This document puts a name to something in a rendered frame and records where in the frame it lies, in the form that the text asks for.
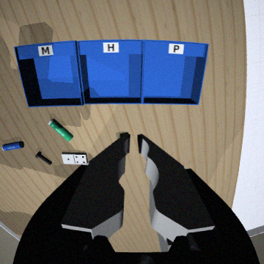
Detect green aa battery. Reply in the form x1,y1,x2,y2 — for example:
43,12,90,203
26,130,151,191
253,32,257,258
49,118,73,141

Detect blue three-compartment bin rack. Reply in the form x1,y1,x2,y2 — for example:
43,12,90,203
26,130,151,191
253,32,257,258
14,40,209,107

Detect blue battery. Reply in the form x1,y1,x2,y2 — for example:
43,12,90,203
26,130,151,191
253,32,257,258
1,141,24,151

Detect white domino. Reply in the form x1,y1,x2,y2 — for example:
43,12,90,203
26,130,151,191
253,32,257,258
62,153,88,164

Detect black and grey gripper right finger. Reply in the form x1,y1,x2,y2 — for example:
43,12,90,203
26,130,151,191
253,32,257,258
137,134,260,264

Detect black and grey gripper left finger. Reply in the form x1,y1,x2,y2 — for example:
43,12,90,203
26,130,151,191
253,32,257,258
13,133,131,264

